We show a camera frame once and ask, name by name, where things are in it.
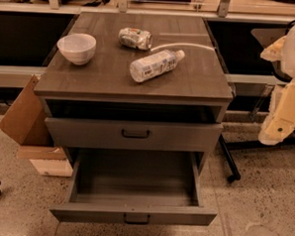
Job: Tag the grey top drawer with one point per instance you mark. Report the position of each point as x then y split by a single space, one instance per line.
127 135

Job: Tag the robot gripper body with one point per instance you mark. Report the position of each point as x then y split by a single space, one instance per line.
280 121

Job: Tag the crushed aluminium can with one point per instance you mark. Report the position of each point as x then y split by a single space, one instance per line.
135 38

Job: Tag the white ceramic bowl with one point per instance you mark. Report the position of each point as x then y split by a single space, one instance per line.
77 48

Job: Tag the grey wooden drawer cabinet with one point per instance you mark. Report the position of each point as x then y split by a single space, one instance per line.
196 91

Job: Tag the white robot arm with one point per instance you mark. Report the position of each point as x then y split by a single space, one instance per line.
284 51

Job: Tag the clear plastic water bottle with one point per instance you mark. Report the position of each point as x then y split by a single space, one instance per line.
154 65

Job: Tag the grey drawer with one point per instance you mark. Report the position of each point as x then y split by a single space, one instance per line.
127 135
134 187

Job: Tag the white foam block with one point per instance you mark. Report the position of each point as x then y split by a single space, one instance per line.
53 168

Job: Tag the black stand with tray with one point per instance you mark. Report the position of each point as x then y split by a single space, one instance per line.
268 91

